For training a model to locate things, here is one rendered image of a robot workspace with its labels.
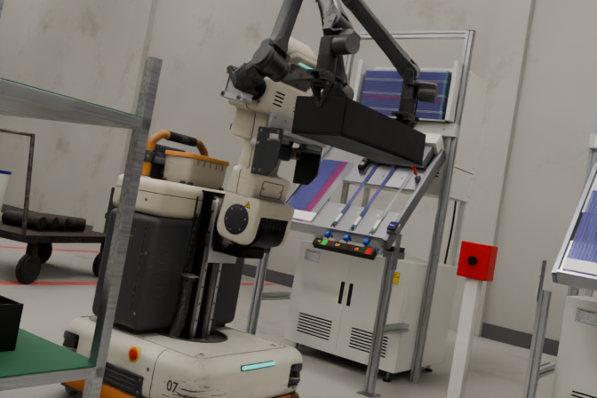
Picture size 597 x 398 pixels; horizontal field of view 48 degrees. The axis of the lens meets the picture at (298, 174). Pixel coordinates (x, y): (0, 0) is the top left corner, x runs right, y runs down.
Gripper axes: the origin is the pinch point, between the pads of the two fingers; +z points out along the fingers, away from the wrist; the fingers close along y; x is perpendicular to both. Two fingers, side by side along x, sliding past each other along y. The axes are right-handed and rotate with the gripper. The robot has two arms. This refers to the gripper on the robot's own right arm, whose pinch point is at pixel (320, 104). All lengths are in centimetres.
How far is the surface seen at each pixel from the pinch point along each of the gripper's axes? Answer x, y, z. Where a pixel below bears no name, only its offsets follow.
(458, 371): -5, 139, 90
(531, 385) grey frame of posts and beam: -40, 125, 85
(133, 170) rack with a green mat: 17, -49, 28
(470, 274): -5, 137, 46
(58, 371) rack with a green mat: 19, -60, 76
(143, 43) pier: 537, 397, -152
